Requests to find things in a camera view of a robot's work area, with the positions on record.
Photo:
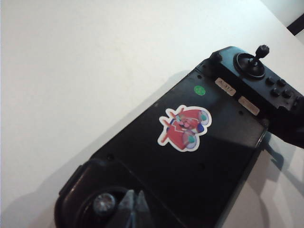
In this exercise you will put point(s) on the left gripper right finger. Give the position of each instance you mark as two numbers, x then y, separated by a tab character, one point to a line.
142	211

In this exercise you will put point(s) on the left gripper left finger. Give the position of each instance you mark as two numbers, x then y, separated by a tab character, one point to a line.
127	211

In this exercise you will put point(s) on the black dual-joystick remote controller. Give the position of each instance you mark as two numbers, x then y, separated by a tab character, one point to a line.
190	166

